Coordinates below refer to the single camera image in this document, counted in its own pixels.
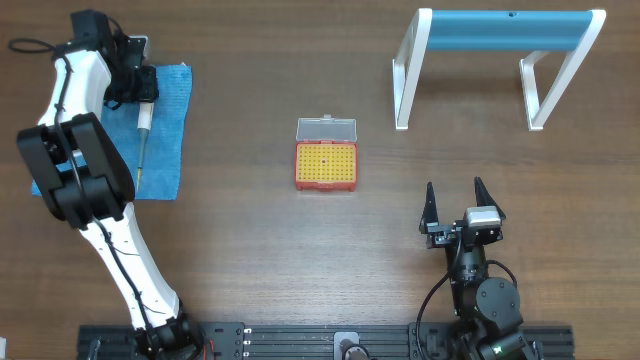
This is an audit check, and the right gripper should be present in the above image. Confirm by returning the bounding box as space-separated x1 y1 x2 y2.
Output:
418 176 507 250

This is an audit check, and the white pipette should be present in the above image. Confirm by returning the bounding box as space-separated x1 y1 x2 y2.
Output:
134 101 156 194

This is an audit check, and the red and yellow tip box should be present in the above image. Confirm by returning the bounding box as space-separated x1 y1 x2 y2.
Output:
293 114 360 194

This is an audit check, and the white and blue stand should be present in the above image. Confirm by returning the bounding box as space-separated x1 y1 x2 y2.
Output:
391 7 608 132

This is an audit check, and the blue cloth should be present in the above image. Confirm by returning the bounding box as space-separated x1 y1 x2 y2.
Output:
30 63 194 202

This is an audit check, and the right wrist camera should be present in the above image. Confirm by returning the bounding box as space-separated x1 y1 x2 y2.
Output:
463 205 503 231

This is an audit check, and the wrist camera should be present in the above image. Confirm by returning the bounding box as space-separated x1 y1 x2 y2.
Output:
463 205 503 231
128 34 152 62

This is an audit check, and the black cable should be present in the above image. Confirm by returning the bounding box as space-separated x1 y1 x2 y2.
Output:
7 37 57 55
415 238 464 360

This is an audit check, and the mounting rail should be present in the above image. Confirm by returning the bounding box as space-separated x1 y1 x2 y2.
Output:
77 322 576 360

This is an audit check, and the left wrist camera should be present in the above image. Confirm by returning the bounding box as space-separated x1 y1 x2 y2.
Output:
128 34 152 62

